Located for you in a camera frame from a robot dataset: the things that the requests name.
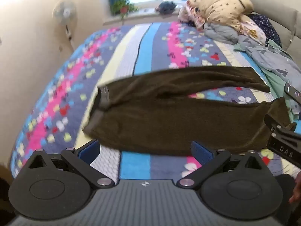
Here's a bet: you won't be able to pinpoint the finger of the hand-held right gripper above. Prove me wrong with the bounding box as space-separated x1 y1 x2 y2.
284 82 301 104
264 114 297 137

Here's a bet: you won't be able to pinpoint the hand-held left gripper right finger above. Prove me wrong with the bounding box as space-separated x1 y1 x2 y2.
176 141 263 189

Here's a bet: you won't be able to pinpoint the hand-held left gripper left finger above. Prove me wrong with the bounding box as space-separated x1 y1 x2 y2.
28 139 114 189

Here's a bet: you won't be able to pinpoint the dark olive pants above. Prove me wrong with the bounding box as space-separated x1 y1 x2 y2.
82 66 292 157

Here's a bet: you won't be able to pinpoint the person's right hand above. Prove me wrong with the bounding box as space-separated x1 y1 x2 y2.
289 169 301 204

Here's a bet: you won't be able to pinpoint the green sheet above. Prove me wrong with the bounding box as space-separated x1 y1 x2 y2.
263 40 301 123

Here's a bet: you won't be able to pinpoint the grey patterned quilt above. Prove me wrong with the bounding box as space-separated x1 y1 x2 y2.
203 22 301 113

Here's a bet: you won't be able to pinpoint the navy dotted pillow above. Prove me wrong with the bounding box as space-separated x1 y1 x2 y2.
248 14 283 49

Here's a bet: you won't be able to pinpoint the beige padded headboard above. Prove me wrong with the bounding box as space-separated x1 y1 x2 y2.
243 0 301 59

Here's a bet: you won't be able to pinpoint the colourful striped bed blanket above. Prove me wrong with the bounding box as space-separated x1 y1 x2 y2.
9 22 301 182

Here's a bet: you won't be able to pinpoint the white standing fan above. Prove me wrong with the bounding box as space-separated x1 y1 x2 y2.
53 0 78 50

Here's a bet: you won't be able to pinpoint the green potted plant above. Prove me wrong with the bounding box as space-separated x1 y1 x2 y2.
110 0 139 20

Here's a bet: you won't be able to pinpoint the dark bundle on windowsill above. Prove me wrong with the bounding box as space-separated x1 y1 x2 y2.
155 1 177 15

